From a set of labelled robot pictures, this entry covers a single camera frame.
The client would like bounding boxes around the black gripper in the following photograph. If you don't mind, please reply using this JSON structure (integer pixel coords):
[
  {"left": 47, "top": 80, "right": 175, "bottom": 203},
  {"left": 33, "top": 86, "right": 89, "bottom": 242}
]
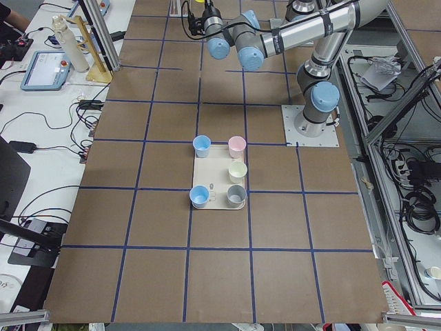
[{"left": 204, "top": 0, "right": 216, "bottom": 10}]

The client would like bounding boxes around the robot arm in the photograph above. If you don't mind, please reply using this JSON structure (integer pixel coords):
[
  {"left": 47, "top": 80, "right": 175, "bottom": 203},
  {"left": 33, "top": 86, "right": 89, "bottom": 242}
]
[
  {"left": 196, "top": 1, "right": 388, "bottom": 138},
  {"left": 285, "top": 0, "right": 316, "bottom": 22}
]

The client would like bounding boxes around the blue cup near pink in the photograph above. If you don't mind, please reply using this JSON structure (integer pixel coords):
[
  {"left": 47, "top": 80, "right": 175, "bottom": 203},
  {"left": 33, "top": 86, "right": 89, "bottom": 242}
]
[{"left": 192, "top": 134, "right": 211, "bottom": 158}]

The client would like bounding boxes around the pink plastic cup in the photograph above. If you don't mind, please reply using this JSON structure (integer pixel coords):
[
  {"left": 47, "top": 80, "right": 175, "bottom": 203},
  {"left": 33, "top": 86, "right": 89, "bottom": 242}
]
[{"left": 228, "top": 136, "right": 247, "bottom": 159}]

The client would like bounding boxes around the cream plastic cup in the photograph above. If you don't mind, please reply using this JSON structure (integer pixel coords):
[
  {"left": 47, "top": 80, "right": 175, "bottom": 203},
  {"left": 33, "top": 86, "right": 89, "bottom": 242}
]
[{"left": 228, "top": 161, "right": 247, "bottom": 184}]

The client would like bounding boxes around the blue cup near grey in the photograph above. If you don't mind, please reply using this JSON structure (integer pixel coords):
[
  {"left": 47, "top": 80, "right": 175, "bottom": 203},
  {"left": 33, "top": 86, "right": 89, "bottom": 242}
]
[{"left": 189, "top": 185, "right": 209, "bottom": 209}]

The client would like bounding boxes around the grey plastic cup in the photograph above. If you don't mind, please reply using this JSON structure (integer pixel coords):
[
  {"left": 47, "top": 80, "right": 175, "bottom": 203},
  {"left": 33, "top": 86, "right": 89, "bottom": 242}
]
[{"left": 227, "top": 185, "right": 247, "bottom": 208}]

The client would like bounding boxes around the wooden mug tree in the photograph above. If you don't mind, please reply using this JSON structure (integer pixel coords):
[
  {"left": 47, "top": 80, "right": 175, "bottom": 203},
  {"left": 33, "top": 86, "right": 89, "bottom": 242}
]
[{"left": 64, "top": 16, "right": 112, "bottom": 83}]

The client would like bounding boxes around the white water bottle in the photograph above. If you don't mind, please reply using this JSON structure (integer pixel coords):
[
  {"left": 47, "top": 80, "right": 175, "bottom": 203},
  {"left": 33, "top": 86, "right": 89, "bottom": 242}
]
[{"left": 52, "top": 16, "right": 90, "bottom": 73}]

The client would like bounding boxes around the beige serving tray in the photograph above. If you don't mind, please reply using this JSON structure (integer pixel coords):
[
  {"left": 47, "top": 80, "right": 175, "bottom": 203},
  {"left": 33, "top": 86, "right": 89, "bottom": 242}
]
[{"left": 192, "top": 145, "right": 245, "bottom": 210}]

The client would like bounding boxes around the blue teach pendant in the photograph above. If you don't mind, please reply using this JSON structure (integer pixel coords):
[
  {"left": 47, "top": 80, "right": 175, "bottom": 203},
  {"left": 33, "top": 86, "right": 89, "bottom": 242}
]
[{"left": 20, "top": 51, "right": 71, "bottom": 91}]

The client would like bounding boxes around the black power adapter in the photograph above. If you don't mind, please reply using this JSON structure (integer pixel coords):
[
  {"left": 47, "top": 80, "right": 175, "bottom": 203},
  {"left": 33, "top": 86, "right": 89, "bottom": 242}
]
[{"left": 8, "top": 141, "right": 37, "bottom": 154}]

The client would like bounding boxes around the black monitor stand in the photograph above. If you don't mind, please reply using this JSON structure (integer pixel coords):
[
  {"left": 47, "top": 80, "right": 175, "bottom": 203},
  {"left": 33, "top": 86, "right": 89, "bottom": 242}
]
[{"left": 1, "top": 139, "right": 68, "bottom": 268}]

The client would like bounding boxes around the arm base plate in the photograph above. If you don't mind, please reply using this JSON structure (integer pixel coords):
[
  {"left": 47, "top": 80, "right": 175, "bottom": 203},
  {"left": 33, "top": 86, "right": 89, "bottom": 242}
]
[
  {"left": 281, "top": 105, "right": 340, "bottom": 148},
  {"left": 269, "top": 18, "right": 287, "bottom": 30}
]

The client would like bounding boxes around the aluminium frame post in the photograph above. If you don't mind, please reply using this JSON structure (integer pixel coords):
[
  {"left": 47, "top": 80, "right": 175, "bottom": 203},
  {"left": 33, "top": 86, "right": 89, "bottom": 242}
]
[{"left": 79, "top": 0, "right": 121, "bottom": 72}]

